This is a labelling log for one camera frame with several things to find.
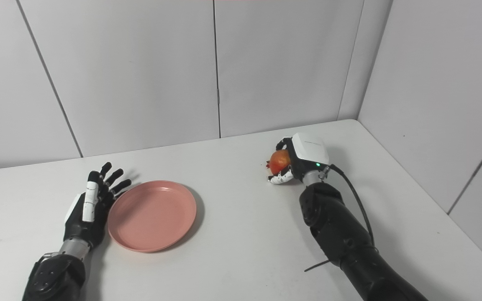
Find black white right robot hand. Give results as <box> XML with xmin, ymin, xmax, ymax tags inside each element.
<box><xmin>267</xmin><ymin>133</ymin><xmax>330</xmax><ymax>185</ymax></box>

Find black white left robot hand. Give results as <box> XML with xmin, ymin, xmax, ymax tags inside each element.
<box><xmin>64</xmin><ymin>162</ymin><xmax>132</xmax><ymax>250</ymax></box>

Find red pomegranate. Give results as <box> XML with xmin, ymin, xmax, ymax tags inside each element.
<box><xmin>266</xmin><ymin>149</ymin><xmax>292</xmax><ymax>175</ymax></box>

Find pink round plate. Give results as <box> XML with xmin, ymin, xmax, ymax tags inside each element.
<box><xmin>107</xmin><ymin>180</ymin><xmax>197</xmax><ymax>253</ymax></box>

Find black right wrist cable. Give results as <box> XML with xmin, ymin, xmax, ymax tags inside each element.
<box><xmin>329</xmin><ymin>164</ymin><xmax>376</xmax><ymax>247</ymax></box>

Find black cable tie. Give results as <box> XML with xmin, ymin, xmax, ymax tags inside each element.
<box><xmin>304</xmin><ymin>259</ymin><xmax>333</xmax><ymax>272</ymax></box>

